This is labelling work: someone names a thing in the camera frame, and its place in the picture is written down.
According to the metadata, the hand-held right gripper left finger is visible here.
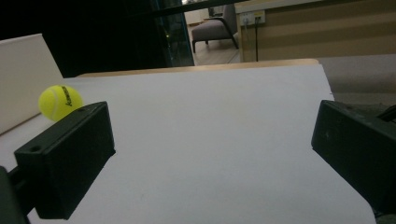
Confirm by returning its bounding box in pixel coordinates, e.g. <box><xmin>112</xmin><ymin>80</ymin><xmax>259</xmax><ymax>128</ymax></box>
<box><xmin>13</xmin><ymin>101</ymin><xmax>117</xmax><ymax>220</ymax></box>

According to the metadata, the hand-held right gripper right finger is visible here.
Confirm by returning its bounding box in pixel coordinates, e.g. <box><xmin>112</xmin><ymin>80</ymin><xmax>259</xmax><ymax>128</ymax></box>
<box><xmin>310</xmin><ymin>99</ymin><xmax>396</xmax><ymax>216</ymax></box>

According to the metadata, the yellow tennis ball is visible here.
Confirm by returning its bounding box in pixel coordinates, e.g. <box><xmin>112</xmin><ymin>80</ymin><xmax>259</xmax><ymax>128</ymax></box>
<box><xmin>37</xmin><ymin>84</ymin><xmax>84</xmax><ymax>122</ymax></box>

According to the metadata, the white upright board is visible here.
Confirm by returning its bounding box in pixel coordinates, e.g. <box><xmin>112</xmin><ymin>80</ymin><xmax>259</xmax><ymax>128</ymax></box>
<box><xmin>0</xmin><ymin>33</ymin><xmax>64</xmax><ymax>135</ymax></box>

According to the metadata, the white sheet table cover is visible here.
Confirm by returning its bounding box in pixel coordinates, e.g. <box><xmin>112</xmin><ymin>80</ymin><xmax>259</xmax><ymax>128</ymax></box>
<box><xmin>0</xmin><ymin>63</ymin><xmax>377</xmax><ymax>224</ymax></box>

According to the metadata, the grey armchair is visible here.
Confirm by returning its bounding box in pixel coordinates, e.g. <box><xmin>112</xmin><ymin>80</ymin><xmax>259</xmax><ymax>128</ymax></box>
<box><xmin>191</xmin><ymin>3</ymin><xmax>240</xmax><ymax>54</ymax></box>

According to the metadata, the black power cable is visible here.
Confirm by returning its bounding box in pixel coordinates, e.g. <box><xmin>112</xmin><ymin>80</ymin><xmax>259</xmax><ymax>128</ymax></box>
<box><xmin>254</xmin><ymin>17</ymin><xmax>260</xmax><ymax>63</ymax></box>

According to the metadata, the white wall socket strip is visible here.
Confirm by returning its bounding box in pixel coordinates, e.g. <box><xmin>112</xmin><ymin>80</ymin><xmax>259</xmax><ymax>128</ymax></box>
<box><xmin>238</xmin><ymin>9</ymin><xmax>266</xmax><ymax>27</ymax></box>

